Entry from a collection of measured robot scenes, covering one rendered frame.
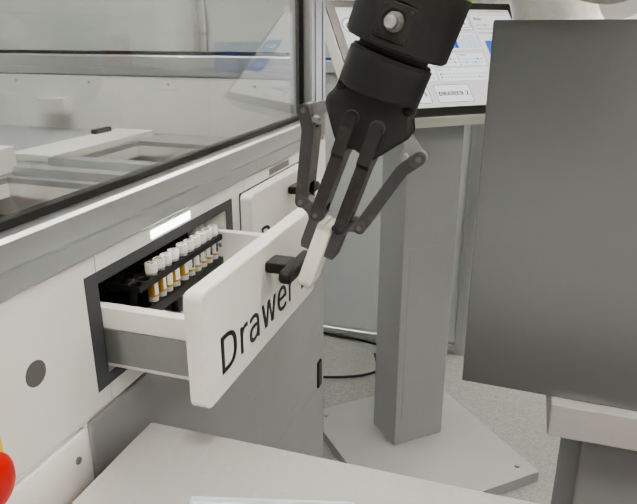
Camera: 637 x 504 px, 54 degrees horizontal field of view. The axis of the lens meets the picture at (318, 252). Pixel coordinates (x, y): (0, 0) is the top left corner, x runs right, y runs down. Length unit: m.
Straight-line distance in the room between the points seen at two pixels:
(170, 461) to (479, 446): 1.36
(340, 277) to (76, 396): 1.86
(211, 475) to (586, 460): 0.43
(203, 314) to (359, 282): 1.86
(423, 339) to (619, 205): 1.11
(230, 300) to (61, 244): 0.15
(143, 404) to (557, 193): 0.47
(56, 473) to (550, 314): 0.49
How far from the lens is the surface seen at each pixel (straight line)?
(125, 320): 0.59
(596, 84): 0.63
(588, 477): 0.82
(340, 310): 2.43
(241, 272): 0.58
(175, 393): 0.75
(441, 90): 1.44
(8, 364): 0.52
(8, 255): 0.50
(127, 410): 0.67
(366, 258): 2.32
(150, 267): 0.64
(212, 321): 0.54
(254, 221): 0.84
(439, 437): 1.88
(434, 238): 1.60
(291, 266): 0.61
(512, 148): 0.64
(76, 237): 0.57
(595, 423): 0.73
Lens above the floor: 1.13
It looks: 19 degrees down
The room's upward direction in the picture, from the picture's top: straight up
